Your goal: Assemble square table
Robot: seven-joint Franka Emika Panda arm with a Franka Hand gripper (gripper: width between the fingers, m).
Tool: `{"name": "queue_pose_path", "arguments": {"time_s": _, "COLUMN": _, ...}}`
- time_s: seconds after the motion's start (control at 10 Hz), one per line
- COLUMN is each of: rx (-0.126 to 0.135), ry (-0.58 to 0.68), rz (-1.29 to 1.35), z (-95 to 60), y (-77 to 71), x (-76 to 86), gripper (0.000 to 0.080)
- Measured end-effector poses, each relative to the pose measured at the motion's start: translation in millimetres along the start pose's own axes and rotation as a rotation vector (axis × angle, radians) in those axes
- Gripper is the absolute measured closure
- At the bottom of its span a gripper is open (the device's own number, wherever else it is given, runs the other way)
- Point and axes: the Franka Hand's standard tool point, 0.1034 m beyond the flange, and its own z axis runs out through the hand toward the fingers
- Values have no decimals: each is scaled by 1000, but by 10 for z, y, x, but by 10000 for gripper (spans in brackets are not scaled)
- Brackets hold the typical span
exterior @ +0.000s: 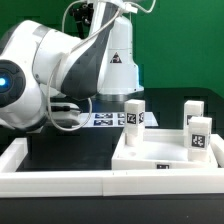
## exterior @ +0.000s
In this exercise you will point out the white square tabletop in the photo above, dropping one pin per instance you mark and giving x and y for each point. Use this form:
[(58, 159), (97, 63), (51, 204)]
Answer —
[(160, 149)]

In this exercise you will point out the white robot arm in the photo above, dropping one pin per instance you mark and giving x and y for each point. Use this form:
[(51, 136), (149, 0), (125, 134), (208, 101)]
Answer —
[(34, 59)]

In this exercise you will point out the white marker plate with tags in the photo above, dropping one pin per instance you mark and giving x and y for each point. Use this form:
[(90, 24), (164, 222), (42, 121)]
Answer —
[(117, 119)]

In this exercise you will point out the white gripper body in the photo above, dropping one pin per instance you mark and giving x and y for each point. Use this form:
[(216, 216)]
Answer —
[(64, 114)]

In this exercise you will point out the white U-shaped fence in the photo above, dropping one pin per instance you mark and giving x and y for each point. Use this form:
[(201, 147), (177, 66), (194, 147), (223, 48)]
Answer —
[(100, 183)]

